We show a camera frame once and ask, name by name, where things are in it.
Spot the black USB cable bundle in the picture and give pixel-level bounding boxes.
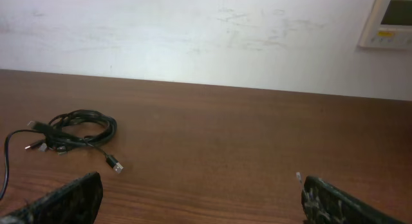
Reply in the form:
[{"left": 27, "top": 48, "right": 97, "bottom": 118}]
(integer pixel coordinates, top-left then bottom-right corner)
[{"left": 0, "top": 109, "right": 124, "bottom": 201}]

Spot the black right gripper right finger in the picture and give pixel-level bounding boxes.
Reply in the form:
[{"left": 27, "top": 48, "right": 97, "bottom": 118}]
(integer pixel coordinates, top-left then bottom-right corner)
[{"left": 301, "top": 176, "right": 403, "bottom": 224}]

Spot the white wall control panel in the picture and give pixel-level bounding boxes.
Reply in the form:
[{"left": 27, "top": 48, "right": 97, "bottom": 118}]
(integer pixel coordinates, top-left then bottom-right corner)
[{"left": 359, "top": 0, "right": 411, "bottom": 50}]

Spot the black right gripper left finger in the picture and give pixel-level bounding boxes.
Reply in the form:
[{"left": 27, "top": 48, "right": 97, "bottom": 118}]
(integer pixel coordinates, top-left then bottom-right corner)
[{"left": 1, "top": 172, "right": 103, "bottom": 224}]

